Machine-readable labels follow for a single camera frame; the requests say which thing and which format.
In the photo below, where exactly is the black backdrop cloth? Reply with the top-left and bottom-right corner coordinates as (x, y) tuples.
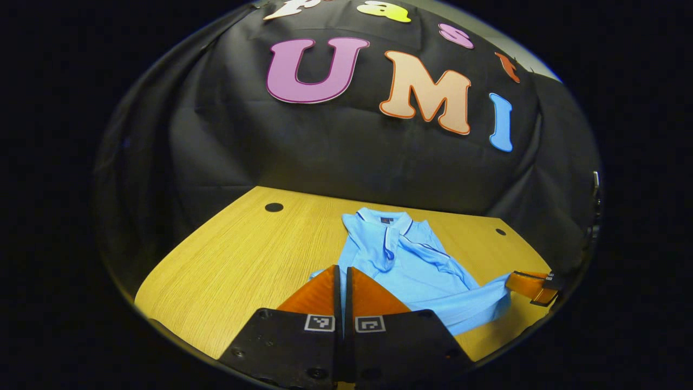
(95, 0), (602, 298)

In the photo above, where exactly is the light blue polo T-shirt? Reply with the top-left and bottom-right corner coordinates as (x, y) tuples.
(310, 207), (512, 336)

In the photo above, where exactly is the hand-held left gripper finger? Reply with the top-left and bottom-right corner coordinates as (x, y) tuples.
(345, 266), (474, 386)
(218, 264), (344, 390)

